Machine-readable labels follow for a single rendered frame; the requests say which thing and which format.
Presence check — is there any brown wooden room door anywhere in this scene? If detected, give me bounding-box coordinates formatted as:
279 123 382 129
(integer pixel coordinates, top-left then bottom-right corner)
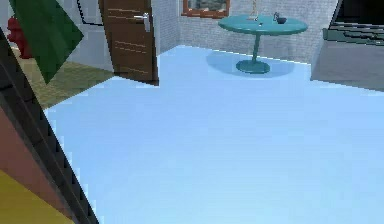
98 0 160 87

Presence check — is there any beige tall statuette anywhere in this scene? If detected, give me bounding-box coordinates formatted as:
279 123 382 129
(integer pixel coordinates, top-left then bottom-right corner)
247 0 260 22

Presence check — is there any green flat panel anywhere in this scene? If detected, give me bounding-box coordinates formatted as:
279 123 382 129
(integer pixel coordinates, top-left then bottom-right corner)
8 0 85 85

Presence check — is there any black framed colourful furniture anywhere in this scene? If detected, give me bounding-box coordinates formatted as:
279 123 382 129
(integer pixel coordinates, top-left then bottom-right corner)
0 28 100 224

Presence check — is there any red hydrant shaped object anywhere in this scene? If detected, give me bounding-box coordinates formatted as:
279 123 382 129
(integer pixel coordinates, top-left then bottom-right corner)
6 16 33 60

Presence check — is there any orange framed wall picture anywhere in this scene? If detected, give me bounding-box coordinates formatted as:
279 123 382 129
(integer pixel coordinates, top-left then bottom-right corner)
181 0 231 19

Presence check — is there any silver door handle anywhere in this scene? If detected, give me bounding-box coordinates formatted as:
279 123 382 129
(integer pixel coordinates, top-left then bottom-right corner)
133 12 151 33

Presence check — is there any teal round pedestal table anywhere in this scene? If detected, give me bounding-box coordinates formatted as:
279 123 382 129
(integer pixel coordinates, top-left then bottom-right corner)
217 14 309 75

